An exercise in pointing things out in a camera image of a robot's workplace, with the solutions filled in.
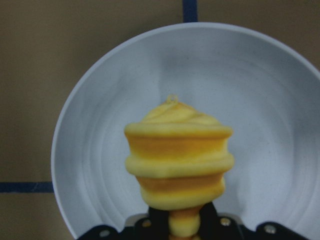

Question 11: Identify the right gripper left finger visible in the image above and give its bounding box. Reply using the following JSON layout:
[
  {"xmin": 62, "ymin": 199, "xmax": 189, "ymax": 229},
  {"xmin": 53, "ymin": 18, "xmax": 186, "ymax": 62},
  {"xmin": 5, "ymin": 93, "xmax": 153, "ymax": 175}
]
[{"xmin": 79, "ymin": 207, "xmax": 170, "ymax": 240}]

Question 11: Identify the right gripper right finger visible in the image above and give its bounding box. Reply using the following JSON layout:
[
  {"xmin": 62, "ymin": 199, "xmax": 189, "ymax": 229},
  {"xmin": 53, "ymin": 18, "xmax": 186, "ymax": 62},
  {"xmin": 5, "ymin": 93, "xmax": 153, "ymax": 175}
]
[{"xmin": 194, "ymin": 202, "xmax": 313, "ymax": 240}]

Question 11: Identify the yellow twisted bread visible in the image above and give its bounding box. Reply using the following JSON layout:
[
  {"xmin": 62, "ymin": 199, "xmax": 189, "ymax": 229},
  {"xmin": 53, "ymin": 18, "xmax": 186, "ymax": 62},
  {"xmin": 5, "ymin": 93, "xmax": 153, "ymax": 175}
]
[{"xmin": 124, "ymin": 95, "xmax": 234, "ymax": 240}]

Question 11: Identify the blue plate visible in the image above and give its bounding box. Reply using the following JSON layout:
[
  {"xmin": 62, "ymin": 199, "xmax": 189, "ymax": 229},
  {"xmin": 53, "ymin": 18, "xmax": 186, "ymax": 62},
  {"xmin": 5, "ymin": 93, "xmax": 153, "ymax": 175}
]
[{"xmin": 51, "ymin": 22, "xmax": 320, "ymax": 240}]

